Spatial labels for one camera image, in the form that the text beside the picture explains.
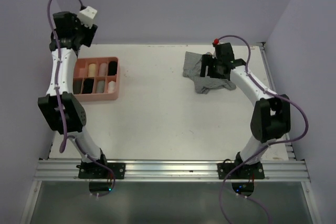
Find black rolled cloth back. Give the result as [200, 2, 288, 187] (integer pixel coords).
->
[108, 61, 118, 76]

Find beige navy-trimmed underwear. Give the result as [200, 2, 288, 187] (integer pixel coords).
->
[88, 63, 97, 77]

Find black rolled cloth front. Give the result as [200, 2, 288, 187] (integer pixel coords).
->
[82, 78, 94, 94]

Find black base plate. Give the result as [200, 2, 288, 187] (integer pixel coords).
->
[217, 159, 265, 179]
[76, 162, 125, 179]

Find grey striped underwear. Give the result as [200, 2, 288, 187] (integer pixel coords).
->
[183, 51, 237, 94]

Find black rolled cloth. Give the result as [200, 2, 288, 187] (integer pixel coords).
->
[82, 78, 94, 94]
[108, 61, 118, 76]

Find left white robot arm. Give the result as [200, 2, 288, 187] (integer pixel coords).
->
[38, 7, 109, 178]

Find pink divided storage tray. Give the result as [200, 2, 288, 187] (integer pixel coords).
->
[73, 57, 121, 102]

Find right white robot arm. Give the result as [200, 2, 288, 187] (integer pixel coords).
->
[200, 39, 291, 179]

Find white rolled cloth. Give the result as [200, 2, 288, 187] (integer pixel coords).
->
[108, 81, 116, 93]

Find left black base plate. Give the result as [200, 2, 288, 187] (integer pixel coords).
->
[76, 162, 125, 179]

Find grey rolled cloth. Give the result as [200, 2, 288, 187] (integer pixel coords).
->
[96, 80, 105, 93]

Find beige rolled cloth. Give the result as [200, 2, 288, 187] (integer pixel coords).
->
[98, 62, 108, 77]

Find aluminium mounting rail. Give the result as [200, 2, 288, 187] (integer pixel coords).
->
[34, 159, 310, 182]

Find olive rolled cloth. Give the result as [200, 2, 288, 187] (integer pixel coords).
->
[73, 80, 82, 94]

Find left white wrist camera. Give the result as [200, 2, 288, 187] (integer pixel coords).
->
[77, 6, 98, 28]

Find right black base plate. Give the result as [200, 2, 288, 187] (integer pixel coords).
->
[217, 159, 265, 179]

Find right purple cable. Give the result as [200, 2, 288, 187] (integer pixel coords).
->
[216, 35, 308, 224]

